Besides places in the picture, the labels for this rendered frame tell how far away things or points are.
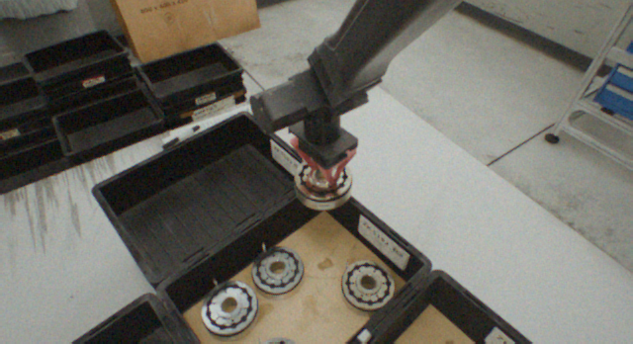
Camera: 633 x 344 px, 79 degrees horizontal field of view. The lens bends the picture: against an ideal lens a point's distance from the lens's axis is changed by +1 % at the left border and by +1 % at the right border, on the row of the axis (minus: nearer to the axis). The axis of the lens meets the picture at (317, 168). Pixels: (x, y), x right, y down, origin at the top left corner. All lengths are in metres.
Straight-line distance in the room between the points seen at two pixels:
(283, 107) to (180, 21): 2.78
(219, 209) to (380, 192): 0.46
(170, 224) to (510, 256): 0.82
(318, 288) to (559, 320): 0.54
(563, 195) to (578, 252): 1.20
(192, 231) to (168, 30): 2.46
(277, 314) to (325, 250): 0.17
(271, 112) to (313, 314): 0.43
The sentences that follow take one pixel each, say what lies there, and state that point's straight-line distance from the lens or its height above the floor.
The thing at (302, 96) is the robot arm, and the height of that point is 1.26.
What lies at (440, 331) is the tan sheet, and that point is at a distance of 0.80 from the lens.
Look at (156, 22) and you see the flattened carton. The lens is 3.20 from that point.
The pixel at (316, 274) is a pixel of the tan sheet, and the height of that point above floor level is 0.83.
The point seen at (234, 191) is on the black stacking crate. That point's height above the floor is 0.83.
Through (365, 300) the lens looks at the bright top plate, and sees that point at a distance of 0.76.
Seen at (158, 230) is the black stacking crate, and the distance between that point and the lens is 0.93.
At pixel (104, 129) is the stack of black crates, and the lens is 2.02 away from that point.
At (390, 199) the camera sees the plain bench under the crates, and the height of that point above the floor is 0.70.
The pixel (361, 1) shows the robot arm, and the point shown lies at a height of 1.42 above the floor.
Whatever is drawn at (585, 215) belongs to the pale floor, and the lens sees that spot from 2.32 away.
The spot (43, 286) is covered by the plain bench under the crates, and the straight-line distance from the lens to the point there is 1.14.
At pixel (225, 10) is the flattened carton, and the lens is 3.34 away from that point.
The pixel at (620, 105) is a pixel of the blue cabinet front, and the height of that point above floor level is 0.37.
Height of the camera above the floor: 1.55
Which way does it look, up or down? 47 degrees down
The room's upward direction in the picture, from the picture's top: straight up
